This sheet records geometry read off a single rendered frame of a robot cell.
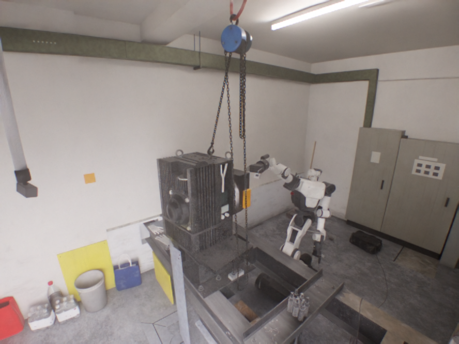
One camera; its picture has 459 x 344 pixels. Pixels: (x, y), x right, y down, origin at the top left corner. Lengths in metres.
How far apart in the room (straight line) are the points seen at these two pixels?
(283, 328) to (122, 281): 1.93
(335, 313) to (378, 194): 2.34
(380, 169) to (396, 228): 0.95
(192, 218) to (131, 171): 1.22
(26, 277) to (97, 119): 1.71
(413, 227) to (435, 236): 0.29
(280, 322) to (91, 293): 1.87
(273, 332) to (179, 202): 1.07
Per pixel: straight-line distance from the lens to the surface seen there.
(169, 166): 1.78
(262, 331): 1.67
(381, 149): 3.90
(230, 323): 1.70
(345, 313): 2.13
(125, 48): 2.48
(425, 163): 3.80
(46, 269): 2.92
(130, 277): 2.94
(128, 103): 2.58
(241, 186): 1.82
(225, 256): 1.80
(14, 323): 3.06
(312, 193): 2.23
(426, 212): 3.96
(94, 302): 2.84
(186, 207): 1.65
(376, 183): 4.01
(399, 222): 4.09
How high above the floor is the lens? 2.01
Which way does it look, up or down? 16 degrees down
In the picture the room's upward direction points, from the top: straight up
